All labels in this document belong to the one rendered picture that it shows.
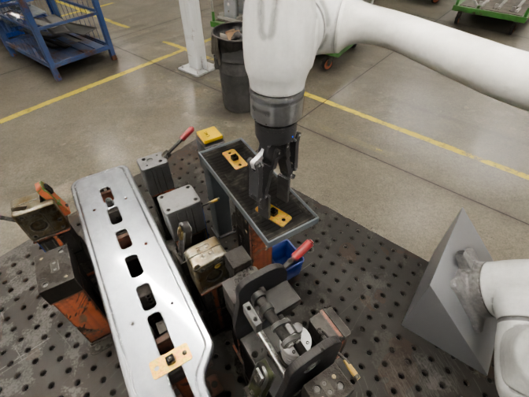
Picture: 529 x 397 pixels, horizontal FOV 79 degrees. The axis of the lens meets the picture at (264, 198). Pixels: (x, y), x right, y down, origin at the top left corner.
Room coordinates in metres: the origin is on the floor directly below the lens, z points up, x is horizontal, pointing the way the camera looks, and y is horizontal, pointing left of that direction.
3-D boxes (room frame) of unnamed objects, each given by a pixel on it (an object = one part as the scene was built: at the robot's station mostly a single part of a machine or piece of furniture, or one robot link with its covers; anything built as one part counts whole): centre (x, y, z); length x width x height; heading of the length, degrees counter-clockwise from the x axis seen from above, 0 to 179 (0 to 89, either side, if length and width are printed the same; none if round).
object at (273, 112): (0.50, -0.02, 1.44); 0.09 x 0.09 x 0.06
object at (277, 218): (0.50, -0.02, 1.17); 0.08 x 0.04 x 0.01; 50
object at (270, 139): (0.50, -0.02, 1.37); 0.08 x 0.07 x 0.09; 140
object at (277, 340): (0.25, -0.03, 0.94); 0.18 x 0.13 x 0.49; 32
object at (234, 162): (0.70, 0.08, 1.17); 0.08 x 0.04 x 0.01; 32
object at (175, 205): (0.60, 0.23, 0.90); 0.13 x 0.10 x 0.41; 122
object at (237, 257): (0.42, 0.06, 0.90); 0.05 x 0.05 x 0.40; 32
